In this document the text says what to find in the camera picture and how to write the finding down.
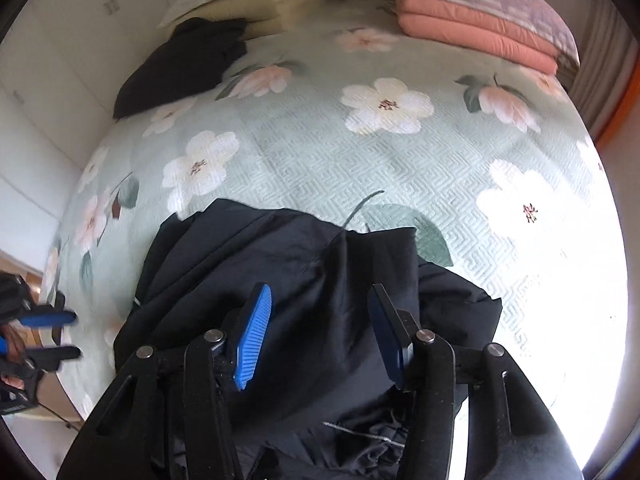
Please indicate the floral green bedspread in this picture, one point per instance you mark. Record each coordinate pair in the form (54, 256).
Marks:
(348, 120)

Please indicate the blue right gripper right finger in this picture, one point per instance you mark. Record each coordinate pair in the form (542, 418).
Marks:
(393, 330)

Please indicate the beige curtain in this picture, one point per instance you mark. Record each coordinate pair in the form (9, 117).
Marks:
(609, 54)

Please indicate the person's left hand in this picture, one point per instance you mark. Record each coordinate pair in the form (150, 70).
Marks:
(15, 347)

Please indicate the folded black garment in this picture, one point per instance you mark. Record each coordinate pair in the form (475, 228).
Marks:
(193, 60)

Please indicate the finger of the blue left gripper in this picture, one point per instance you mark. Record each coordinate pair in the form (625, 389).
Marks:
(49, 319)
(51, 356)

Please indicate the folded pink blanket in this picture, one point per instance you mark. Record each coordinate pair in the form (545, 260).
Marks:
(461, 26)

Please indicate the black hooded jacket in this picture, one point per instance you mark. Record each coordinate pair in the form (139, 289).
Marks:
(320, 405)

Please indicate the folded cream quilt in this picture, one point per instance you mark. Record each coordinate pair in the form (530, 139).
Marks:
(263, 17)

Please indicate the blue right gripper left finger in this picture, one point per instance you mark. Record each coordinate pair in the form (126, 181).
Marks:
(247, 335)

